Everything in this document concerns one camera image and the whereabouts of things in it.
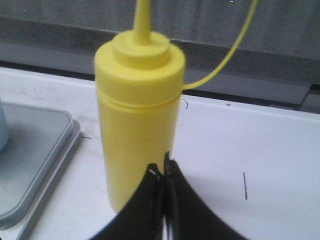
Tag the yellow squeeze bottle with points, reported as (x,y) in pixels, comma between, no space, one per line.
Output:
(139,77)

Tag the silver electronic kitchen scale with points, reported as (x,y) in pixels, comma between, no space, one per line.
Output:
(36,154)

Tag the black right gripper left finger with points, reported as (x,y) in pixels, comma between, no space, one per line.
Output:
(142,217)

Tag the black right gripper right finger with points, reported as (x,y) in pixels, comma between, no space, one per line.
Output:
(187,216)

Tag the grey stone counter ledge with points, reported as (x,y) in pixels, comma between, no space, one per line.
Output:
(282,43)

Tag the light blue plastic cup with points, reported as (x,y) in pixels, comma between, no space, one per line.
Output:
(4,127)

